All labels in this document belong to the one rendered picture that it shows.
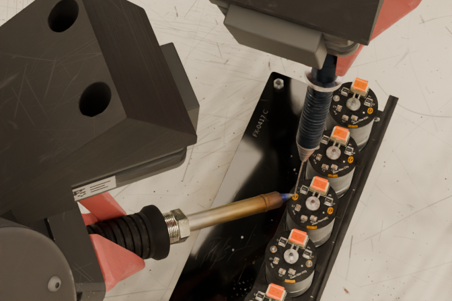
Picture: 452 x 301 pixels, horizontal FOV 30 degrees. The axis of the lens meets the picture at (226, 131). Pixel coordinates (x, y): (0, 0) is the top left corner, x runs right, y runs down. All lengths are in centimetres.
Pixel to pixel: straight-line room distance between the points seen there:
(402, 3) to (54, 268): 14
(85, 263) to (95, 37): 10
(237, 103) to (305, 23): 31
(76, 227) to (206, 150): 20
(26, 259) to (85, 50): 6
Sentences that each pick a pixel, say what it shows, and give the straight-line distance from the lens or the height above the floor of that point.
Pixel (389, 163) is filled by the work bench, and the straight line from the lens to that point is 49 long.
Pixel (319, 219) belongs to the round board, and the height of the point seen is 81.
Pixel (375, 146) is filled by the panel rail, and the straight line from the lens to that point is 42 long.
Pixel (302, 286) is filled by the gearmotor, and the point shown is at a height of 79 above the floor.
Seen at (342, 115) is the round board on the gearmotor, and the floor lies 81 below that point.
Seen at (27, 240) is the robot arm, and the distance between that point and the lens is 18.
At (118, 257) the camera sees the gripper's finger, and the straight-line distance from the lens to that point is 32.
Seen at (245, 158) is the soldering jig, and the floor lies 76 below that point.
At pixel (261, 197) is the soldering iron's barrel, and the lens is 40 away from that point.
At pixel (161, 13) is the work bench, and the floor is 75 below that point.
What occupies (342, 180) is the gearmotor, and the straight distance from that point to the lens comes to 43.
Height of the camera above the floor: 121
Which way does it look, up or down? 69 degrees down
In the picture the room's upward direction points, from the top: 8 degrees counter-clockwise
